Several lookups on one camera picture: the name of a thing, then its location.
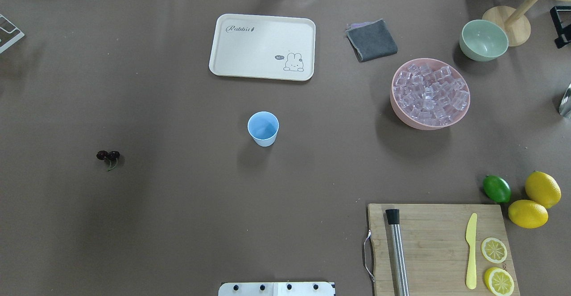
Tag light blue plastic cup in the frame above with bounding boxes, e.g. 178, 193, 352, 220
247, 111, 279, 147

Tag pile of clear ice cubes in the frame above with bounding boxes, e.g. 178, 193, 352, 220
393, 63, 470, 125

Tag dark red cherries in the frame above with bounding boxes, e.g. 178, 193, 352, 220
96, 150, 121, 171

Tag cream rabbit tray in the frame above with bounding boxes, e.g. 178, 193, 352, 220
209, 13, 316, 82

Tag grey folded cloth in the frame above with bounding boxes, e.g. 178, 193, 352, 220
345, 18, 398, 62

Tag pink bowl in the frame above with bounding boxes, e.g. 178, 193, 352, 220
390, 58, 471, 131

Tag wooden cutting board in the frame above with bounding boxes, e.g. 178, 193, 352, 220
367, 203, 517, 296

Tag steel muddler black tip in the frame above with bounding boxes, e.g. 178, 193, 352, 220
385, 209, 410, 296

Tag green lime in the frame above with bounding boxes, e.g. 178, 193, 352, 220
483, 175, 512, 203

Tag green ceramic bowl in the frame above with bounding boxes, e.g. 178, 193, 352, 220
459, 19, 509, 61

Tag yellow plastic knife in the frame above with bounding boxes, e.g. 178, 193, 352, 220
465, 213, 478, 290

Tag lemon slice upper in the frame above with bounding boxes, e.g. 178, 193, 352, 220
480, 237, 508, 264

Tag lemon slice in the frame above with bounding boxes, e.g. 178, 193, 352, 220
484, 267, 515, 296
480, 237, 508, 264

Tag yellow lemon lower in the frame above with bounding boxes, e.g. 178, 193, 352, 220
508, 199, 549, 229

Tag yellow lemon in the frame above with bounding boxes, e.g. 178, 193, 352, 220
525, 171, 562, 209
508, 199, 549, 229

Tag wooden stand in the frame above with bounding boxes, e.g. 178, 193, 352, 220
482, 0, 570, 47

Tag lemon slice lower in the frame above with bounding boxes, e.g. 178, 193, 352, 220
484, 267, 515, 296

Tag yellow lemon upper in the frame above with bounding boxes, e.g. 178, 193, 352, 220
525, 171, 562, 209

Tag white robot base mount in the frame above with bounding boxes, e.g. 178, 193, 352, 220
218, 281, 336, 296

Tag white wire cup rack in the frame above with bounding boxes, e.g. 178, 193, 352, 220
0, 14, 25, 53

